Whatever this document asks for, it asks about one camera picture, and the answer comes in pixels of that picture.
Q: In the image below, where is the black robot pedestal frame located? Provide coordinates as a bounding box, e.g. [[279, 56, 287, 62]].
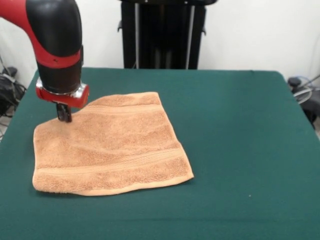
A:
[[117, 0, 218, 70]]

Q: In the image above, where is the black equipment block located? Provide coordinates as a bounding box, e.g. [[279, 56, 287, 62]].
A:
[[298, 93, 320, 131]]

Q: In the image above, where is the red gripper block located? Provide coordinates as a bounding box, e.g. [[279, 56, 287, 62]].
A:
[[35, 77, 91, 123]]

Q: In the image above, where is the orange terry towel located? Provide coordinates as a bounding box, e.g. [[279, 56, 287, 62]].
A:
[[32, 91, 195, 197]]

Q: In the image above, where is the dark green table cloth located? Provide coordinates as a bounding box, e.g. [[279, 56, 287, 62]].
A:
[[0, 66, 320, 240]]

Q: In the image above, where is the black cable bundle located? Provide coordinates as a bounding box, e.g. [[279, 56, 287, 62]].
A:
[[0, 74, 28, 118]]

